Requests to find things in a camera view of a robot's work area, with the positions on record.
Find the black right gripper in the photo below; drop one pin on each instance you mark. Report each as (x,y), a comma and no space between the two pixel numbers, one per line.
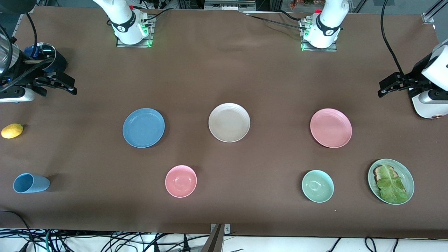
(26,75)

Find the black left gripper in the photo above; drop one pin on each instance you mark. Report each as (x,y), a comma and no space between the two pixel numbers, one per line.
(415,75)

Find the pink plate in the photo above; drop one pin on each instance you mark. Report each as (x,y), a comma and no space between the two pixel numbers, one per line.
(330,127)

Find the blue plate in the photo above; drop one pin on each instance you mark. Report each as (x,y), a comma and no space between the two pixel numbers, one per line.
(143,127)

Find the dark blue saucepan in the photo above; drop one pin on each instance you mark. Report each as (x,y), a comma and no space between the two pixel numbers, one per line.
(60,64)

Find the glass lid blue knob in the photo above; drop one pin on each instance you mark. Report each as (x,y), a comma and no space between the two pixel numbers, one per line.
(47,52)

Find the white toaster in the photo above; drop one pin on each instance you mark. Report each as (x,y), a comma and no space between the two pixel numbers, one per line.
(425,110)

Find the yellow lemon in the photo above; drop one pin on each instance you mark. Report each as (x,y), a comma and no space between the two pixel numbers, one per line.
(12,131)

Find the aluminium corner profile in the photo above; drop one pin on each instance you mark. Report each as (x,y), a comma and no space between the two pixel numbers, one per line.
(432,14)

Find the toasted bread slice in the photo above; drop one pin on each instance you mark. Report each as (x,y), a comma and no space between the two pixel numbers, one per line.
(377,171)

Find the green plate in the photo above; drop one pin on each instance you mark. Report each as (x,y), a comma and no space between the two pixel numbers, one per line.
(406,175)

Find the green lettuce leaf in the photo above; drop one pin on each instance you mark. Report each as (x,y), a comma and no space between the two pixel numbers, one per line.
(390,185)

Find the blue cup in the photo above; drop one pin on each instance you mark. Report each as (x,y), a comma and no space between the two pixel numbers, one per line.
(31,183)

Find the orange object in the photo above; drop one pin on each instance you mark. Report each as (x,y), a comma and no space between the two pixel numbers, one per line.
(308,2)

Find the green bowl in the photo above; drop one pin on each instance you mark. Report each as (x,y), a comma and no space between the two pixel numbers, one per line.
(317,186)

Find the brown table cover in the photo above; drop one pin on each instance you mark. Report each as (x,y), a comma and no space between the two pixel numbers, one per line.
(245,70)

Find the pink bowl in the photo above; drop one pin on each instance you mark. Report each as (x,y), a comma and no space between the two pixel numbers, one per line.
(181,181)

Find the beige plate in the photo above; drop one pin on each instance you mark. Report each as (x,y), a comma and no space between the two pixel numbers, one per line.
(229,122)

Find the black power plug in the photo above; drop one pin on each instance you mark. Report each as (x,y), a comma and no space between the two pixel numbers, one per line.
(155,247)
(186,245)

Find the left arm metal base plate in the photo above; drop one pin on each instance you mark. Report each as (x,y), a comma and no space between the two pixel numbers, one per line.
(332,49)

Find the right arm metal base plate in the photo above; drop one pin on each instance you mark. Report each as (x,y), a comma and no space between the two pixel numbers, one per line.
(120,43)

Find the aluminium frame beam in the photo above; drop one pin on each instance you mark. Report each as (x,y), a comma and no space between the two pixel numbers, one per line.
(229,4)

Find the metal table bracket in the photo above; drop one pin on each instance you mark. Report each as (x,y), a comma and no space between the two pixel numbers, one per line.
(226,228)

